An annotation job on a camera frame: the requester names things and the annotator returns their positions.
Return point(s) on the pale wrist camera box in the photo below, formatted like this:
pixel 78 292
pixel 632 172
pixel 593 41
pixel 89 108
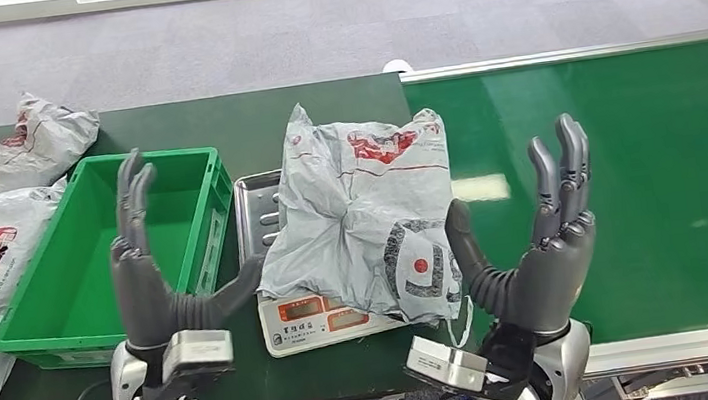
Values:
pixel 201 349
pixel 446 364

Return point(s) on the green plastic crate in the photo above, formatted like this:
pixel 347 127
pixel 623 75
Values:
pixel 90 282

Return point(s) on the white round cap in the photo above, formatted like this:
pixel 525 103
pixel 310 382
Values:
pixel 397 66

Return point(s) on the white electronic scale steel tray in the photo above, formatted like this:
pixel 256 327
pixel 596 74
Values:
pixel 301 324

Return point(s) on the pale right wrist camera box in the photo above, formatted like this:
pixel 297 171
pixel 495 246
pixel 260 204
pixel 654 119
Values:
pixel 446 364

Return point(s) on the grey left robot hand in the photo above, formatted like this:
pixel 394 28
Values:
pixel 141 296

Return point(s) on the green conveyor belt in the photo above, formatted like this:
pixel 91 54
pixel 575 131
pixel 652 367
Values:
pixel 660 190

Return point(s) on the grey package with round logo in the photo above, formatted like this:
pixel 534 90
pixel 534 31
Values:
pixel 355 211

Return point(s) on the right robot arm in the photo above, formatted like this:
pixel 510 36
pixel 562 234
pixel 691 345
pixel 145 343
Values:
pixel 566 367

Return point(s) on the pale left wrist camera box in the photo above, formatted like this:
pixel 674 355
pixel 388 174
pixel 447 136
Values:
pixel 201 349

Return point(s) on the crumpled grey package red print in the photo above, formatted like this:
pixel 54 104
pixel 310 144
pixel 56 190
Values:
pixel 22 153

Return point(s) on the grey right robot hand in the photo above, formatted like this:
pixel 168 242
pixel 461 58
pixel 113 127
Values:
pixel 549 276

